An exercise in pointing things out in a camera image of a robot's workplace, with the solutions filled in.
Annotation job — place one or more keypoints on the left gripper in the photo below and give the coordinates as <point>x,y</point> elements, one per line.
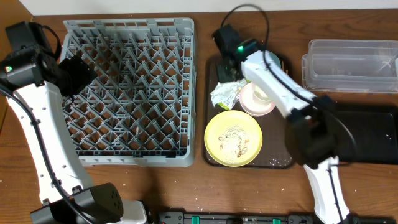
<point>79,73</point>

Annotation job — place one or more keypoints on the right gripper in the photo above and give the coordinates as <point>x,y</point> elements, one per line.
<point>226,72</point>

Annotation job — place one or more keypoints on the light blue bowl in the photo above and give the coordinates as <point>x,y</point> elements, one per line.
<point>275,59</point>

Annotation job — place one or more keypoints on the foil snack wrapper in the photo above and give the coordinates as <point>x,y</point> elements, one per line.
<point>226,95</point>

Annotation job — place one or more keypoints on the cream white cup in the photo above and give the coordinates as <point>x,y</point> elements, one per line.
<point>259,96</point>

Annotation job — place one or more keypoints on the pink plate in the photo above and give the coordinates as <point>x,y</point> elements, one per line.
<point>250,106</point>

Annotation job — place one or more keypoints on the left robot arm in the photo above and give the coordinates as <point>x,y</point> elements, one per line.
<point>36,82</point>

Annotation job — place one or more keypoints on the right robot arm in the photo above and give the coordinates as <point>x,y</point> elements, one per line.
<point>309,135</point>

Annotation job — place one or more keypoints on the clear plastic waste bin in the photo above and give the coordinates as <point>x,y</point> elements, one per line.
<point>356,66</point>

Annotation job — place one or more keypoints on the black waste bin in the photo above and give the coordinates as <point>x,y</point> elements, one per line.
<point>374,128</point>

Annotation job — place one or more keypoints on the grey plastic dish rack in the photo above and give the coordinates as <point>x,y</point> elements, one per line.
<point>140,108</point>

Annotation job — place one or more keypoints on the yellow plate with crumbs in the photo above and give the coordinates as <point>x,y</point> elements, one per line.
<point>233,138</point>

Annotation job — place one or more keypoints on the dark brown serving tray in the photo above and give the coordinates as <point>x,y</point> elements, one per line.
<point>273,153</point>

